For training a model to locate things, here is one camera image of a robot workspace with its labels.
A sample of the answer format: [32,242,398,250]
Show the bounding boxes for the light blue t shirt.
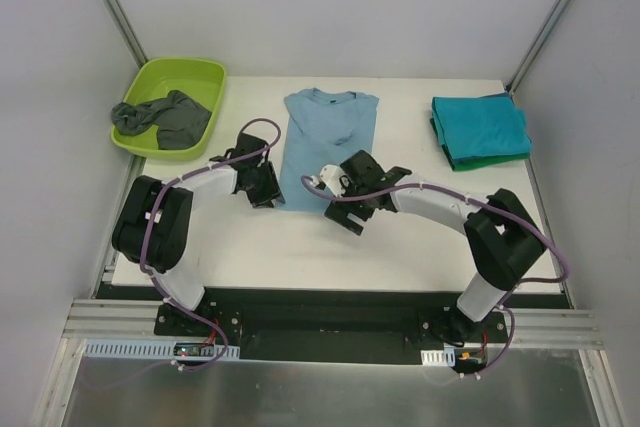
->
[279,88,379,214]

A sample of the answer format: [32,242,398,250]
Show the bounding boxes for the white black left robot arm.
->
[111,133,284,336]

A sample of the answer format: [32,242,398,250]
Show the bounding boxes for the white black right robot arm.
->
[315,150,546,342]

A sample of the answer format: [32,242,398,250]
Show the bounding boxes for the grey crumpled t shirt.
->
[110,90,211,150]

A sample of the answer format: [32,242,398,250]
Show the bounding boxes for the green folded t shirt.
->
[438,141,530,172]

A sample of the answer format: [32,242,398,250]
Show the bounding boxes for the lime green plastic basin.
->
[111,57,226,162]

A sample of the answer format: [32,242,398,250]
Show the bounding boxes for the teal folded t shirt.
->
[431,97,531,159]

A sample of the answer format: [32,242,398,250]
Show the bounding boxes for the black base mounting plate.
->
[94,282,574,366]

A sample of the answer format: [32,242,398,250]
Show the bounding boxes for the dark blue folded t shirt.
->
[481,92,510,98]

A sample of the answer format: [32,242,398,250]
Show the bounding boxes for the right white slotted cable duct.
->
[420,349,456,368]

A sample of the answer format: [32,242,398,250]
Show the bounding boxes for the white slotted cable duct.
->
[420,349,456,368]
[84,339,240,362]

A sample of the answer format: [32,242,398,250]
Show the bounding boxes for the left aluminium frame post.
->
[102,0,149,68]

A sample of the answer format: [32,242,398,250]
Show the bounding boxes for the aluminium frame post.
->
[102,0,149,68]
[505,0,574,96]

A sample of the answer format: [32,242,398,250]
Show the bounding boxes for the front aluminium rail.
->
[62,299,604,350]

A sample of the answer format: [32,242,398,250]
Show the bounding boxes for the left white slotted cable duct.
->
[84,339,240,362]

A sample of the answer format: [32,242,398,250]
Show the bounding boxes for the right aluminium frame post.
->
[505,0,574,96]

